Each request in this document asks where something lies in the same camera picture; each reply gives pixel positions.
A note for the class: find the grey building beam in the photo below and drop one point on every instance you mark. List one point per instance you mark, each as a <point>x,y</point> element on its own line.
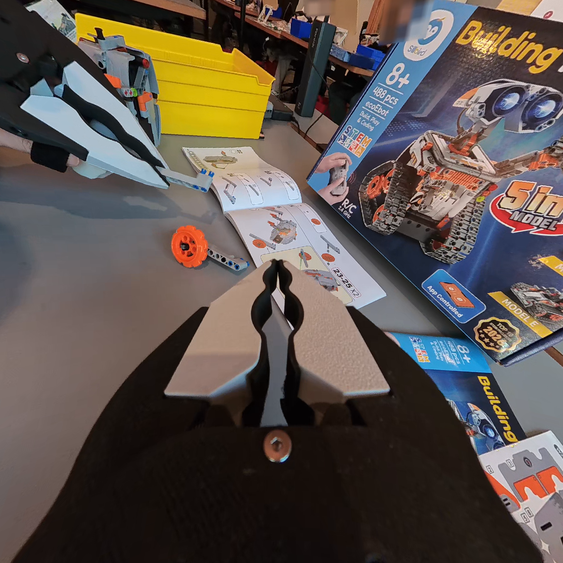
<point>187,179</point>

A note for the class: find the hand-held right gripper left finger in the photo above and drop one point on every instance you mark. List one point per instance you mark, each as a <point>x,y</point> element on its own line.
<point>206,352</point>

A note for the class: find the blue robot kit box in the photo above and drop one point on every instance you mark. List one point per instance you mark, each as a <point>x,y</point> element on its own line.
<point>440,176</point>

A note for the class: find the printed leaflet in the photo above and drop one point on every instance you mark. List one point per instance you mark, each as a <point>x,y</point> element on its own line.
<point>55,15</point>

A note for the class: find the grey desk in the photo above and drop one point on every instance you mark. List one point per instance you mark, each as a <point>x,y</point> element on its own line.
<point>101,316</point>

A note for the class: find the orange wheel on grey beam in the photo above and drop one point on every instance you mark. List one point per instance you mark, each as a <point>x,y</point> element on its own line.
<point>189,246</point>

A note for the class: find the person's left hand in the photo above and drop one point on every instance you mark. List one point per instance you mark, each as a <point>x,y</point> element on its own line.
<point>13,140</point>

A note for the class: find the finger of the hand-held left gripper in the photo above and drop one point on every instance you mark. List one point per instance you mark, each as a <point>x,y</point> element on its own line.
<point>103,103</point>
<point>101,145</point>

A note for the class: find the grey and orange sticker sheet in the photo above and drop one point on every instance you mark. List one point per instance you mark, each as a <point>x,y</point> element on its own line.
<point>528,492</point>

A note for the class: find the flat blue bin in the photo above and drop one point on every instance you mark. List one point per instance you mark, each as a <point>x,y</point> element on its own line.
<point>371,56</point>

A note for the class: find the small blue bin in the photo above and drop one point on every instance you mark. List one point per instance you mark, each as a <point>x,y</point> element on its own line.
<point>301,27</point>

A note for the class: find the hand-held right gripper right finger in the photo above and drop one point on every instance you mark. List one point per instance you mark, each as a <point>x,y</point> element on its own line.
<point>338,352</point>

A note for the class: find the dark upright power unit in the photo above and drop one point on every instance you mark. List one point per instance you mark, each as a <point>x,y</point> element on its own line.
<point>314,66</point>

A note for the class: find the long background table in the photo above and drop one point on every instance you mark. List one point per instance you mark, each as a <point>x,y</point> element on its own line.
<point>272,30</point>

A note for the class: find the blue printed booklet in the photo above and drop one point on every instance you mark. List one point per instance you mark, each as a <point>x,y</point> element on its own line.
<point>466,387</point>

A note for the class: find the partly built toy robot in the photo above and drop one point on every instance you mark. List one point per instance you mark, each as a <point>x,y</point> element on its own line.
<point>127,74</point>

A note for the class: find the open instruction booklet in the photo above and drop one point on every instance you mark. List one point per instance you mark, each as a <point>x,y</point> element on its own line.
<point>281,220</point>

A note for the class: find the black power adapter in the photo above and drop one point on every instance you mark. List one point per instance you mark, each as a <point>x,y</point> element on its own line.
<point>279,109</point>

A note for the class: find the yellow plastic bin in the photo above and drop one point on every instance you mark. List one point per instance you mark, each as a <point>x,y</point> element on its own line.
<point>206,88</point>

